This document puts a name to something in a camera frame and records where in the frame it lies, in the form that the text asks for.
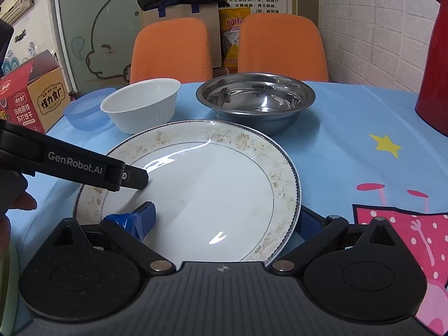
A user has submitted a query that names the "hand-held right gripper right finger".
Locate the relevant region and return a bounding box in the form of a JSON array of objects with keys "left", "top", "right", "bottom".
[{"left": 271, "top": 206, "right": 396, "bottom": 275}]

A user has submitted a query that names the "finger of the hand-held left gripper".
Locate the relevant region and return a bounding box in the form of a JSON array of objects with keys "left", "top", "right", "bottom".
[{"left": 124, "top": 165, "right": 150, "bottom": 190}]

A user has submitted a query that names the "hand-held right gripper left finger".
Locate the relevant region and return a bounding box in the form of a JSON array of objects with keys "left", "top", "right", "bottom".
[{"left": 52, "top": 201, "right": 177, "bottom": 275}]

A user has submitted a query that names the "white floral rim plate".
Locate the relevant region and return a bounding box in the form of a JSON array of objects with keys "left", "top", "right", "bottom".
[{"left": 73, "top": 120, "right": 302, "bottom": 267}]

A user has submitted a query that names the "person's left hand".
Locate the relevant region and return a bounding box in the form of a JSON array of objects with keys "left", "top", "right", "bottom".
[{"left": 0, "top": 172, "right": 38, "bottom": 253}]

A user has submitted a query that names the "blue translucent plastic bowl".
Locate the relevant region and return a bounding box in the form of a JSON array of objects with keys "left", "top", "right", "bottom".
[{"left": 63, "top": 88, "right": 118, "bottom": 132}]

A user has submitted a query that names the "white ribbed bowl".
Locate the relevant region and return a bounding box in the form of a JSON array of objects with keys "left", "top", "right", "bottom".
[{"left": 100, "top": 79, "right": 181, "bottom": 134}]

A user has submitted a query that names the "red and tan snack carton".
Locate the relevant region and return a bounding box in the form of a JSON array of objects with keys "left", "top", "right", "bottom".
[{"left": 0, "top": 49, "right": 71, "bottom": 134}]

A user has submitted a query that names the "blue printed tablecloth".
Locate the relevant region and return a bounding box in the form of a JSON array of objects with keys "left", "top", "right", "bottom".
[{"left": 0, "top": 80, "right": 448, "bottom": 336}]

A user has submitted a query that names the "glass door with cartoon cat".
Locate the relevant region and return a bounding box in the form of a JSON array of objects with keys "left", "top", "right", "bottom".
[{"left": 53, "top": 0, "right": 144, "bottom": 93}]

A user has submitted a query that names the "orange chair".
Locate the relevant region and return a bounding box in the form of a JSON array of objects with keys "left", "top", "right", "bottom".
[
  {"left": 237, "top": 13, "right": 330, "bottom": 82},
  {"left": 129, "top": 18, "right": 213, "bottom": 85}
]

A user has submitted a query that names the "stainless steel bowl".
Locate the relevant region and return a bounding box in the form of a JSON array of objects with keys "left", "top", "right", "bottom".
[{"left": 195, "top": 73, "right": 316, "bottom": 134}]

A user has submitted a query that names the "white air conditioner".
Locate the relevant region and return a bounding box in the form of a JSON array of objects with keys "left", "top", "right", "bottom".
[{"left": 0, "top": 0, "right": 36, "bottom": 22}]

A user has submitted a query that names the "yellow snack packet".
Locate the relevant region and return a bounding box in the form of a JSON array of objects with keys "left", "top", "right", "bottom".
[{"left": 218, "top": 6, "right": 252, "bottom": 70}]

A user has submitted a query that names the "brown paper bag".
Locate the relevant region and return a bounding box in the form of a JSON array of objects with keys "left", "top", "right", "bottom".
[{"left": 141, "top": 1, "right": 223, "bottom": 69}]

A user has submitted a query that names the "red thermos jug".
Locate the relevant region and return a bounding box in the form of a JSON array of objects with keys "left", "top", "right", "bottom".
[{"left": 415, "top": 0, "right": 448, "bottom": 134}]

